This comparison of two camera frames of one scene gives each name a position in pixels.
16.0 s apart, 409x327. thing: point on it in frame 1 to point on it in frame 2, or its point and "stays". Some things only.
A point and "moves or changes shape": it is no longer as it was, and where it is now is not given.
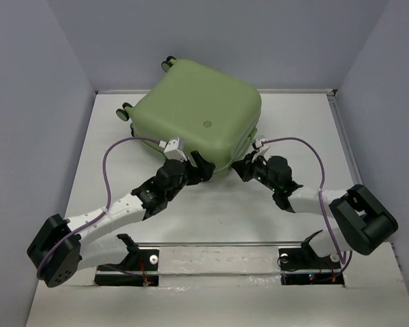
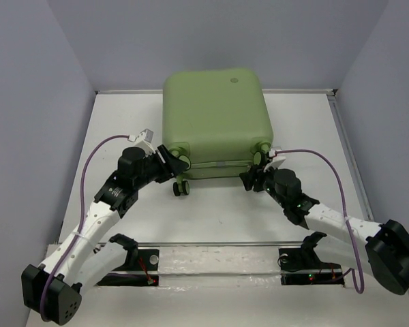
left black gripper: x=202 y=173 to x=174 y=166
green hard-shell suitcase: x=210 y=114 moves or changes shape
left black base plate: x=138 y=268 stays
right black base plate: x=307 y=266 stays
